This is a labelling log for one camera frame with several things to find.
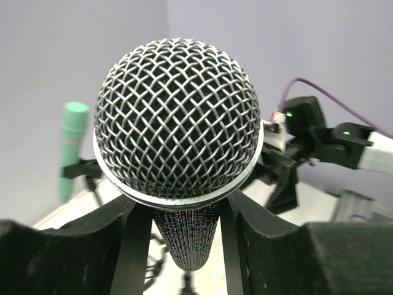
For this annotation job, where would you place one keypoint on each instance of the aluminium frame rail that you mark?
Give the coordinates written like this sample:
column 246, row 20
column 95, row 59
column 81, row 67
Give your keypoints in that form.
column 355, row 207

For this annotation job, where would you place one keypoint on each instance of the short black round-base mic stand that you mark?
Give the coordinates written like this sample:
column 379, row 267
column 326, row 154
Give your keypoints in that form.
column 89, row 169

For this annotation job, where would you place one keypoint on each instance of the mint green microphone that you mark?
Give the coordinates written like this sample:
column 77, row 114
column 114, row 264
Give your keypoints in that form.
column 74, row 123

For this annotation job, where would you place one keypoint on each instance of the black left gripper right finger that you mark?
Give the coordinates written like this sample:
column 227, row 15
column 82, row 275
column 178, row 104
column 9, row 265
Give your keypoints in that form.
column 264, row 254

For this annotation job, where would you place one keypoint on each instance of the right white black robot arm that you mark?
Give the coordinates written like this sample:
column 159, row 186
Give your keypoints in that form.
column 299, row 133

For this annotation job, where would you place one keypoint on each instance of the black microphone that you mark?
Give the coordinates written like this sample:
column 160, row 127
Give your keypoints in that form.
column 177, row 127

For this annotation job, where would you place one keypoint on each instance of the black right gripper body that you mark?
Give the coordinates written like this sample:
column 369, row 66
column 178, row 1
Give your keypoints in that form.
column 275, row 166

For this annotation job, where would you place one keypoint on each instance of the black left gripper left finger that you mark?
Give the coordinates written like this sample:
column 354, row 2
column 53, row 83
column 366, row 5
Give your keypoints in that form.
column 80, row 257

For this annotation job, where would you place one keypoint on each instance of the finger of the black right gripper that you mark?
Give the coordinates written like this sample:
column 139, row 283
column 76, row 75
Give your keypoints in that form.
column 284, row 196

